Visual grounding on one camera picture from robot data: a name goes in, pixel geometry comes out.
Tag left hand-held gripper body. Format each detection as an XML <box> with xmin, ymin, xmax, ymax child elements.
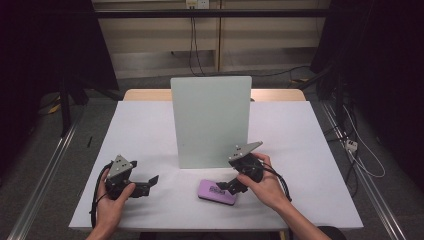
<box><xmin>104</xmin><ymin>154</ymin><xmax>142</xmax><ymax>201</ymax></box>

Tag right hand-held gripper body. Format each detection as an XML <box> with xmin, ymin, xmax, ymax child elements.
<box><xmin>227</xmin><ymin>140</ymin><xmax>266</xmax><ymax>184</ymax></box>

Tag purple board eraser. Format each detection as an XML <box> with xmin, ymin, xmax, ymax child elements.
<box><xmin>197</xmin><ymin>178</ymin><xmax>238</xmax><ymax>207</ymax></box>

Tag person's right hand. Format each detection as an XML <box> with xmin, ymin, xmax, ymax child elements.
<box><xmin>235</xmin><ymin>152</ymin><xmax>293</xmax><ymax>213</ymax></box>

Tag person's left hand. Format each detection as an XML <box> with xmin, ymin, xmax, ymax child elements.
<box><xmin>95</xmin><ymin>168</ymin><xmax>137</xmax><ymax>231</ymax></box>

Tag pale green glass board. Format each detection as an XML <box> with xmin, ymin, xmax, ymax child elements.
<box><xmin>170</xmin><ymin>75</ymin><xmax>253</xmax><ymax>170</ymax></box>

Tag white table cover sheet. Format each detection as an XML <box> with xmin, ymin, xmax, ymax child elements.
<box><xmin>68</xmin><ymin>99</ymin><xmax>364</xmax><ymax>233</ymax></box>

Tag wooden table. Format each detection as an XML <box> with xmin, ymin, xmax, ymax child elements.
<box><xmin>123</xmin><ymin>88</ymin><xmax>307</xmax><ymax>103</ymax></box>

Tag black metal stand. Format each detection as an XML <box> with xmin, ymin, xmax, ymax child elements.
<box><xmin>334</xmin><ymin>63</ymin><xmax>347</xmax><ymax>128</ymax></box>
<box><xmin>58</xmin><ymin>74</ymin><xmax>73</xmax><ymax>138</ymax></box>

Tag white power strip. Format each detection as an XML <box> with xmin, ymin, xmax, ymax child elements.
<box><xmin>344</xmin><ymin>139</ymin><xmax>359</xmax><ymax>153</ymax></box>

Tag black curtain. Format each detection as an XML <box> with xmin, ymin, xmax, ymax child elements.
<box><xmin>309</xmin><ymin>0</ymin><xmax>424</xmax><ymax>193</ymax></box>
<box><xmin>0</xmin><ymin>0</ymin><xmax>120</xmax><ymax>179</ymax></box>

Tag black horizontal bar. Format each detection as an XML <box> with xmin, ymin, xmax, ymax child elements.
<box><xmin>94</xmin><ymin>8</ymin><xmax>332</xmax><ymax>19</ymax></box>

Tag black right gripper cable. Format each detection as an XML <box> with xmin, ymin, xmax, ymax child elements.
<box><xmin>260</xmin><ymin>162</ymin><xmax>294</xmax><ymax>203</ymax></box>

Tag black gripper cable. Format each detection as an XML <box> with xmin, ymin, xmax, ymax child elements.
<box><xmin>260</xmin><ymin>162</ymin><xmax>294</xmax><ymax>203</ymax></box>
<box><xmin>89</xmin><ymin>161</ymin><xmax>114</xmax><ymax>229</ymax></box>

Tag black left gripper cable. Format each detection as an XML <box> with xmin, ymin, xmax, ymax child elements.
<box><xmin>89</xmin><ymin>161</ymin><xmax>114</xmax><ymax>229</ymax></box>

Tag aluminium floor rail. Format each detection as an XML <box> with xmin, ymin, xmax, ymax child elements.
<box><xmin>6</xmin><ymin>108</ymin><xmax>86</xmax><ymax>240</ymax></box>
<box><xmin>320</xmin><ymin>101</ymin><xmax>408</xmax><ymax>240</ymax></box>

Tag white floor cable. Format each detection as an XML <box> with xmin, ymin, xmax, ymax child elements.
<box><xmin>342</xmin><ymin>104</ymin><xmax>387</xmax><ymax>179</ymax></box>

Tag black hanging wall cables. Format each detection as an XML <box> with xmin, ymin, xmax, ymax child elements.
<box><xmin>188</xmin><ymin>8</ymin><xmax>207</xmax><ymax>78</ymax></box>

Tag white wall socket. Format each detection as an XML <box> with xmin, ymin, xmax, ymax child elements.
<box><xmin>185</xmin><ymin>0</ymin><xmax>210</xmax><ymax>10</ymax></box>

